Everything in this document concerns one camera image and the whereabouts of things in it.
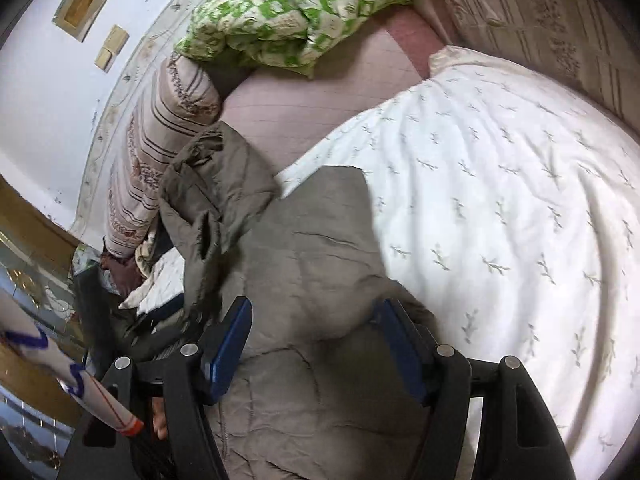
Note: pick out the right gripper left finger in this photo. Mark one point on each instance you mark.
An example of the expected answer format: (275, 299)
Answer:
(189, 381)

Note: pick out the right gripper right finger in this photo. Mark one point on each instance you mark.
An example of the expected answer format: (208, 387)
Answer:
(518, 437)

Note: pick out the olive quilted hooded jacket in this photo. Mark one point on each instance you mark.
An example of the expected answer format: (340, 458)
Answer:
(317, 394)

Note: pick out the white sleeve forearm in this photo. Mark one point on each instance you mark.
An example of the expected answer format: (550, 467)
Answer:
(32, 344)

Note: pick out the person left hand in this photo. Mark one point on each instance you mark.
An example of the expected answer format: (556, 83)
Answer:
(159, 419)

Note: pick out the brown crumpled garment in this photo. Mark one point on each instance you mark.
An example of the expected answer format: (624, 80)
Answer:
(125, 273)

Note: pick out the wooden glass door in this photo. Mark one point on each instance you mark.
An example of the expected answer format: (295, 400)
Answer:
(37, 417)

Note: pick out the cream leaf-print cloth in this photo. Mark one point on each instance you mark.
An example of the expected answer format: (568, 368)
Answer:
(144, 253)

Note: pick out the white leaf-print duvet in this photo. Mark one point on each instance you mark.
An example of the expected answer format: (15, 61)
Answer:
(509, 207)

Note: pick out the striped floral folded quilt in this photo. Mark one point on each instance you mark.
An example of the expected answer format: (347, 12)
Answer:
(179, 103)

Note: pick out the pink bed blanket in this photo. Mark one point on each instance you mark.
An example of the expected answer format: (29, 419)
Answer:
(284, 114)

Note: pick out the green white patterned blanket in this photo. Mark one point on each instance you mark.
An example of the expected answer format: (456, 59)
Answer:
(289, 34)

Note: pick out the brown patterned headboard cloth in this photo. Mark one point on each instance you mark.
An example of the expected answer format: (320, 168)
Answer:
(589, 45)

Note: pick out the beige wall switch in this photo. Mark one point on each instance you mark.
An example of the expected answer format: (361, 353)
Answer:
(111, 47)

